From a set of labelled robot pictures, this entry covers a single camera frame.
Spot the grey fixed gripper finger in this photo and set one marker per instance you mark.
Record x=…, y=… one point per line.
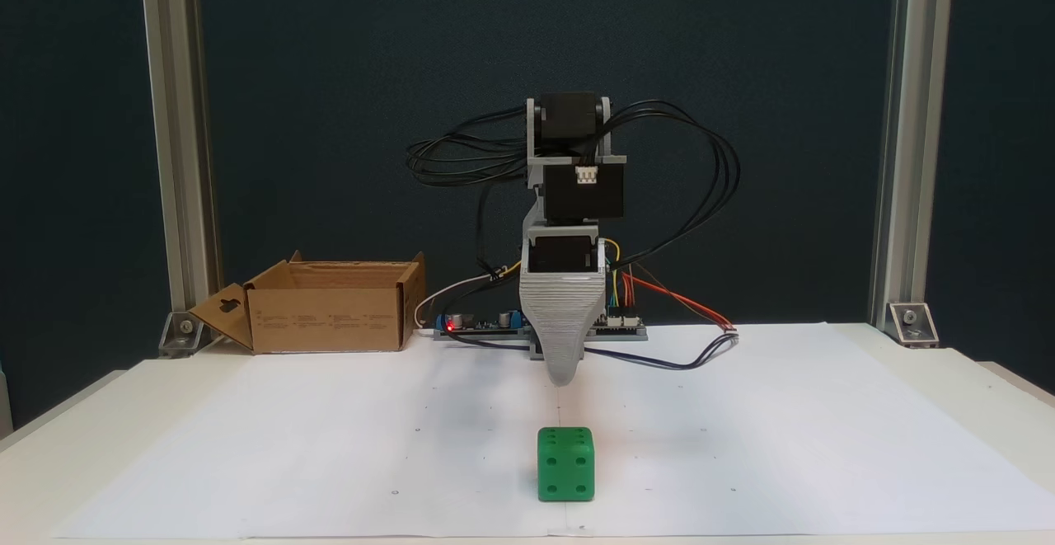
x=562, y=322

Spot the green die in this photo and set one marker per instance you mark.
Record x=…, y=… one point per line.
x=565, y=467

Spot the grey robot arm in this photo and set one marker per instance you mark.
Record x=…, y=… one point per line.
x=577, y=199

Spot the blue power circuit board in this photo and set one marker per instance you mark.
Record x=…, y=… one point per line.
x=478, y=324

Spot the brown cardboard box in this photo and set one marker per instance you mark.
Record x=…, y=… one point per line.
x=330, y=318

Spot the white paper sheet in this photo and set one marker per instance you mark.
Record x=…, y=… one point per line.
x=330, y=446

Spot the grey base plate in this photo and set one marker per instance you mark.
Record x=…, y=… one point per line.
x=494, y=336

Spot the metal corner bracket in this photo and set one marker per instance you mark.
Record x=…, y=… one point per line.
x=183, y=337
x=913, y=322

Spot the aluminium frame post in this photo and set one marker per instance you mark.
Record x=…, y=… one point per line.
x=177, y=116
x=911, y=116

